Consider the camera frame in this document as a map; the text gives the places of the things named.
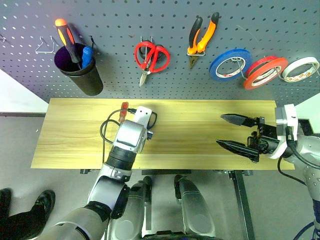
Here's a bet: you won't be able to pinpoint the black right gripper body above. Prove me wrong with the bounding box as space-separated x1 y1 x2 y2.
246 116 281 161

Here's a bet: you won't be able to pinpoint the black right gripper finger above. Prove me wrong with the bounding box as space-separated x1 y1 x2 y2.
220 113 261 127
215 139 260 164

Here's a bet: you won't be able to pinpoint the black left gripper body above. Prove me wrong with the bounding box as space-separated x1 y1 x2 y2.
148 111 159 129

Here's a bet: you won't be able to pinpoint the red handled screwdriver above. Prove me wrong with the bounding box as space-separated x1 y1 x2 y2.
117 101 130 123

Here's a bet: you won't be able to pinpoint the red tape roll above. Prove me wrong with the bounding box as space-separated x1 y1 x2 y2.
246 55 279 76
243 57 289 91

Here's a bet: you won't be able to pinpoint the orange black needle-nose pliers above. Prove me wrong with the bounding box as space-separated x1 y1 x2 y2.
186 11 220 70

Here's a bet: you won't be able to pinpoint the black metal table leg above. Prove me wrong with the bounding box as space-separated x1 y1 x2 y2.
227 169 256 240

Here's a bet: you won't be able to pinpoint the black table crossbar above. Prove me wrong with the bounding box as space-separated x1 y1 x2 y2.
141 169 192 175

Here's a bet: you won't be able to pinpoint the blue tape roll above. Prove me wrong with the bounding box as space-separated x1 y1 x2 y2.
209 48 253 82

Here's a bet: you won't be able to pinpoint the grey metal pegboard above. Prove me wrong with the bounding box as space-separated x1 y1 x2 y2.
0 0 320 107

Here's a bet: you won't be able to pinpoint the grey rounded leg shell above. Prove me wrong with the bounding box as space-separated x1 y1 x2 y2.
107 176 153 240
173 174 217 238

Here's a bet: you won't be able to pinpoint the silver pliers holder loop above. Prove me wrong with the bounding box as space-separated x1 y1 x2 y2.
186 49 207 57

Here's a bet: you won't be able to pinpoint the black plastic cup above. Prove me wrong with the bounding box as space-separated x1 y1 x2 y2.
53 42 104 97

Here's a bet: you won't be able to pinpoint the white tape roll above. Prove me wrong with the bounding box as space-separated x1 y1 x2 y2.
281 56 320 83

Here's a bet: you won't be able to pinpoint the orange black screwdriver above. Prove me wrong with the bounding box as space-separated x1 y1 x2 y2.
54 18 83 65

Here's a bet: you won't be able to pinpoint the black leather shoe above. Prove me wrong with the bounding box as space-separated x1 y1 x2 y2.
0 187 13 218
31 189 56 221

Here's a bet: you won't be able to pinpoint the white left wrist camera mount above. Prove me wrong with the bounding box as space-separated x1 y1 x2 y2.
133 105 153 126

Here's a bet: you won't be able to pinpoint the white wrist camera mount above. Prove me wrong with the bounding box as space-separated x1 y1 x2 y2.
274 103 299 160
133 105 153 126

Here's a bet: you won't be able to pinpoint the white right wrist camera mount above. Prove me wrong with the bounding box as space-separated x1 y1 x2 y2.
274 103 299 160

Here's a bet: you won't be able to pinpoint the red handled scissors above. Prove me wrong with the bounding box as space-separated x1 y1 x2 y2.
134 41 171 88

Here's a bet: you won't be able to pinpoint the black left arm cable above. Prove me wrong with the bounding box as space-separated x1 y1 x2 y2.
99 107 137 163

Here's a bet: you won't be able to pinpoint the blue handled screwdriver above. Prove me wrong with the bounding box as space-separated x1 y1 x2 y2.
81 46 95 70

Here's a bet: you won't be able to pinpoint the silver wire peg hook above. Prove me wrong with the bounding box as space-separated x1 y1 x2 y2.
0 33 12 46
34 35 56 54

